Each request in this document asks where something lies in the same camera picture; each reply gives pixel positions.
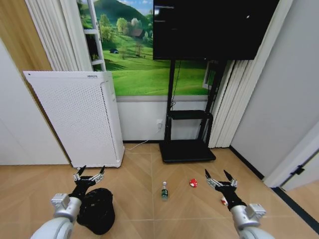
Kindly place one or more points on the green meadow landscape poster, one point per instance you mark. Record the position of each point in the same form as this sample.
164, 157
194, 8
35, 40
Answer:
139, 62

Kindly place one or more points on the white wall power socket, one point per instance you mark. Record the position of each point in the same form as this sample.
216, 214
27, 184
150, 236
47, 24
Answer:
159, 124

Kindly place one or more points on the white perforated air purifier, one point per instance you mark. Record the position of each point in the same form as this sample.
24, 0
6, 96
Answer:
79, 117

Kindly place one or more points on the red and white small carton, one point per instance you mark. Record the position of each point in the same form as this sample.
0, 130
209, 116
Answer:
224, 200

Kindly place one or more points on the black television screen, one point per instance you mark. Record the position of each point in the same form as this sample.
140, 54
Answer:
211, 28

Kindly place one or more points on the small green-label plastic bottle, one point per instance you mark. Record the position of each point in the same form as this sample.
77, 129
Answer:
164, 192

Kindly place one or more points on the white pleated curtain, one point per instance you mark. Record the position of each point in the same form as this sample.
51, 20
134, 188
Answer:
239, 94
59, 35

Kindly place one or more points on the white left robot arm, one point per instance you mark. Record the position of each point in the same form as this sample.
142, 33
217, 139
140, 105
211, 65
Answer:
58, 221

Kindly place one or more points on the red and white crumpled wrapper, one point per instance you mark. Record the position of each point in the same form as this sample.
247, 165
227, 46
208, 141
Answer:
193, 183

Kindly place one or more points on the white door with black hinge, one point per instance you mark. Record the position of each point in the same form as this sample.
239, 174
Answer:
296, 159

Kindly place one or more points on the black television floor stand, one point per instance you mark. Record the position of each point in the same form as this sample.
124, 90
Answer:
188, 134

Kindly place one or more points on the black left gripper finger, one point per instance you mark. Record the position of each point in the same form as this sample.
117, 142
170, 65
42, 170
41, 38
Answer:
79, 172
99, 175

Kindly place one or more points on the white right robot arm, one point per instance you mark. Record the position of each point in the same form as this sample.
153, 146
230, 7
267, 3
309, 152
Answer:
251, 221

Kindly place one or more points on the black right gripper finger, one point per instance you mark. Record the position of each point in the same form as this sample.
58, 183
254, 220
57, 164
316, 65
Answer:
211, 179
230, 178

